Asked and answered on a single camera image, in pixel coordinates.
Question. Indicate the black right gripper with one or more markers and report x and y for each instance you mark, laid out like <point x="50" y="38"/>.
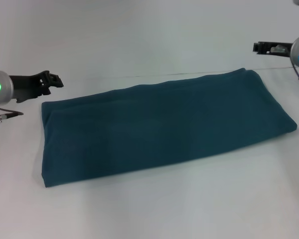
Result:
<point x="276" y="48"/>

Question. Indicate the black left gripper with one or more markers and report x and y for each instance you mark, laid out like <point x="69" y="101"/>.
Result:
<point x="27" y="85"/>

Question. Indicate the blue-green short-sleeved shirt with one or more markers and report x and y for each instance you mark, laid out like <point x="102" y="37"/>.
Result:
<point x="164" y="124"/>

